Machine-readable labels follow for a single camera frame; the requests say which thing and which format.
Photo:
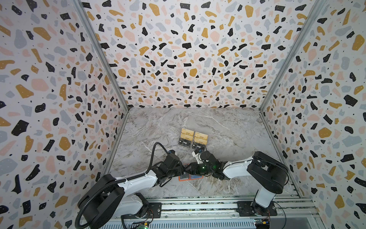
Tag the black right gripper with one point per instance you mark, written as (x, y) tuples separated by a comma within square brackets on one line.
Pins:
[(196, 169)]

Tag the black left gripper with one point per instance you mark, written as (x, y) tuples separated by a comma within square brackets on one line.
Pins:
[(181, 169)]

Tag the orange card holder wallet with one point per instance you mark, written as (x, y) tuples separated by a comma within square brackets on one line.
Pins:
[(189, 177)]

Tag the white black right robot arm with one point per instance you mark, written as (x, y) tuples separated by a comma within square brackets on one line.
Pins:
[(271, 174)]

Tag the black card behind front left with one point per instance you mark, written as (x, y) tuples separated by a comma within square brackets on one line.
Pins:
[(185, 142)]

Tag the clear acrylic card stand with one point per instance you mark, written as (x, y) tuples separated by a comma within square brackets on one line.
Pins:
[(193, 140)]

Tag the gold card middle left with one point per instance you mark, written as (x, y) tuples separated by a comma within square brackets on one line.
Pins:
[(186, 137)]

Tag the gold card back left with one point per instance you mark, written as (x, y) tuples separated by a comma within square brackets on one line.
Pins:
[(187, 132)]

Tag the green circuit board left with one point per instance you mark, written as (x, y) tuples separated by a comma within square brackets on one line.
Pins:
[(143, 226)]

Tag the circuit board right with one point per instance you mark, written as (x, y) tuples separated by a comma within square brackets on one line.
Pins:
[(262, 223)]

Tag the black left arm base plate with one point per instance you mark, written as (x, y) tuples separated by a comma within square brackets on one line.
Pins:
[(150, 211)]

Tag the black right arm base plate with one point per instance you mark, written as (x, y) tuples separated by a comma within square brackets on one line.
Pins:
[(251, 208)]

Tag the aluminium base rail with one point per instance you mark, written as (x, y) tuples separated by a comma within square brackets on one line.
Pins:
[(220, 213)]

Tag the aluminium corner post left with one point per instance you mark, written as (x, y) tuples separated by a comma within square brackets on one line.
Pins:
[(98, 49)]

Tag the aluminium corner post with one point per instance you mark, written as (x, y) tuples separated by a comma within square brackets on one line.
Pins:
[(98, 49), (313, 14)]

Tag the aluminium corner post right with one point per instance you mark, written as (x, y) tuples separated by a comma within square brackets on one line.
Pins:
[(313, 14)]

